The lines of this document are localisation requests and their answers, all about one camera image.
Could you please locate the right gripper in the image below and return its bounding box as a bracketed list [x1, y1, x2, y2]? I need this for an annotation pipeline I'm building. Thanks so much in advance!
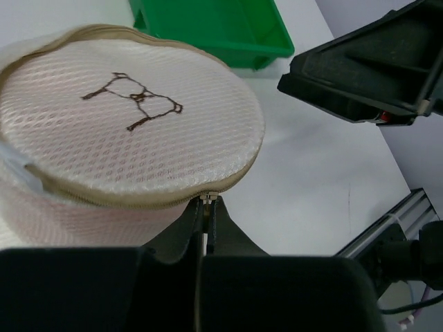
[278, 1, 442, 126]

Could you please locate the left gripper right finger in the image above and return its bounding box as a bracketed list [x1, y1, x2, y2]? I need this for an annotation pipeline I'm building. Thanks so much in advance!
[202, 199, 386, 331]

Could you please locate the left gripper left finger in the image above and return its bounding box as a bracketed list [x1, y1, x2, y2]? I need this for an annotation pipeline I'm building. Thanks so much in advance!
[1, 199, 204, 331]

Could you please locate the white mesh laundry bag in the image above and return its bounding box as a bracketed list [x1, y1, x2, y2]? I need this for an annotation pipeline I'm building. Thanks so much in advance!
[1, 24, 265, 248]

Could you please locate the green plastic tray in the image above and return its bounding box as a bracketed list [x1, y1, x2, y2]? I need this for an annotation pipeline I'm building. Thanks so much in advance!
[129, 0, 294, 70]

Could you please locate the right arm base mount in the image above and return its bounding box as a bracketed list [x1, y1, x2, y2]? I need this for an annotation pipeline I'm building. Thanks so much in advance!
[354, 221, 442, 297]

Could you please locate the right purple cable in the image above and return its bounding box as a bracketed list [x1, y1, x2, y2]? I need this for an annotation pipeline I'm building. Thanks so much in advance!
[397, 283, 437, 328]

